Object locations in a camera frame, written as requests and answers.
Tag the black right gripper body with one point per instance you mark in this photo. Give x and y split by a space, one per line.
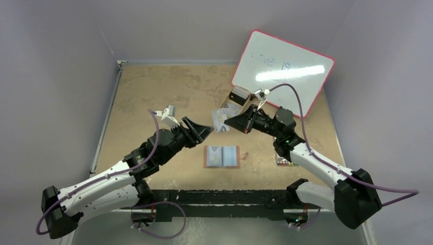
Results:
253 117

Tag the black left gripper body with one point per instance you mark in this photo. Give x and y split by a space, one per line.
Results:
182 139

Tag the white VIP credit card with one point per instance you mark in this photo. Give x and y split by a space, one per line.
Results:
214 156

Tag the stack of credit cards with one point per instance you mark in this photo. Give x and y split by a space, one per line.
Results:
239 95

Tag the pink leather card holder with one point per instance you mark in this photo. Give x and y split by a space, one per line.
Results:
231 156

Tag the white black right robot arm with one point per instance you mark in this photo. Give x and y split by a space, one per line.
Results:
347 193

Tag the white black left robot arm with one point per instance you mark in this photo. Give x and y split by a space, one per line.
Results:
122 185

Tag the VIP card lying in tray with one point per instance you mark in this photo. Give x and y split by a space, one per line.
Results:
232 109

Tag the beige oval tray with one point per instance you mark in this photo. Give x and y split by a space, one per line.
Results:
227 100

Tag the marker pen pack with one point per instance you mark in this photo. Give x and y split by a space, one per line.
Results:
284 162

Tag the pink framed whiteboard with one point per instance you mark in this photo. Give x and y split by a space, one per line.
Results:
296 73

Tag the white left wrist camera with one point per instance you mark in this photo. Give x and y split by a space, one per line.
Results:
167 116

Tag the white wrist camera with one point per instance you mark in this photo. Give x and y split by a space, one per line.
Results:
167 116
261 95

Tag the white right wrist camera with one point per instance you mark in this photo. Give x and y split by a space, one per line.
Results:
261 95

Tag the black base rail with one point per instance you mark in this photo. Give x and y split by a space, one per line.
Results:
275 205

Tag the aluminium table frame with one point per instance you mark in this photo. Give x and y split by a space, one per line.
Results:
347 193

